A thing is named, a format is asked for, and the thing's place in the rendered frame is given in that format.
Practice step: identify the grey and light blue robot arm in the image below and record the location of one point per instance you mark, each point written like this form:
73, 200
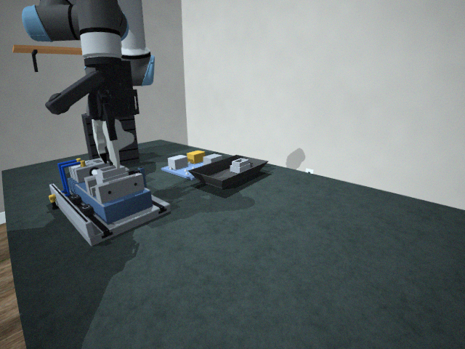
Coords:
53, 20

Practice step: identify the yellow rectangular block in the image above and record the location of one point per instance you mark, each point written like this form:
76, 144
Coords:
195, 156

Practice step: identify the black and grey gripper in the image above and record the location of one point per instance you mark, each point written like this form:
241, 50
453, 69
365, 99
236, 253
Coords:
114, 97

